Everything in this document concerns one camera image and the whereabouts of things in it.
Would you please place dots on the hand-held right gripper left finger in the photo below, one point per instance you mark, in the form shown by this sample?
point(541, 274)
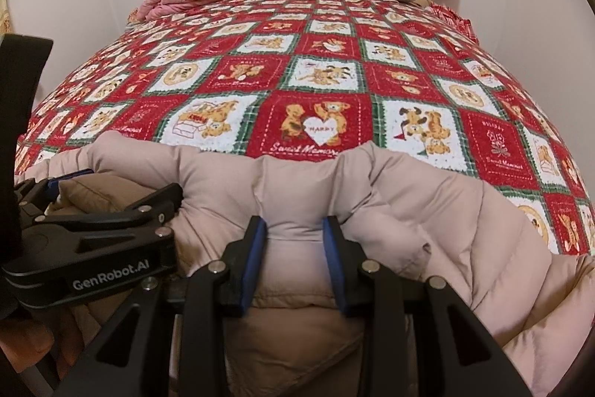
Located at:
point(253, 266)

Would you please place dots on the red printed bear bedspread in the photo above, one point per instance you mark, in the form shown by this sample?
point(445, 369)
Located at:
point(325, 67)

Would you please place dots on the beige quilted puffer jacket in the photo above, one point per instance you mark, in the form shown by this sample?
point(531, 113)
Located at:
point(418, 215)

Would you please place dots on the person's left hand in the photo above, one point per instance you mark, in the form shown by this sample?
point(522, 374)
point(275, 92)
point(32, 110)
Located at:
point(25, 343)

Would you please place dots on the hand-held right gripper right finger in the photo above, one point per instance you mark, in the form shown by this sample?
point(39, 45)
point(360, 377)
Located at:
point(335, 266)

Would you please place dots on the red patterned cloth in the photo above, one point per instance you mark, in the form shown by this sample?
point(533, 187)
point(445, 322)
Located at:
point(455, 22)

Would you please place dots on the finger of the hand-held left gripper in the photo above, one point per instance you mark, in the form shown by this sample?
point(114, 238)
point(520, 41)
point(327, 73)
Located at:
point(69, 184)
point(139, 204)

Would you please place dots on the beige floral curtain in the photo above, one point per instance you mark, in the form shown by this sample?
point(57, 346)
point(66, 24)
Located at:
point(3, 13)

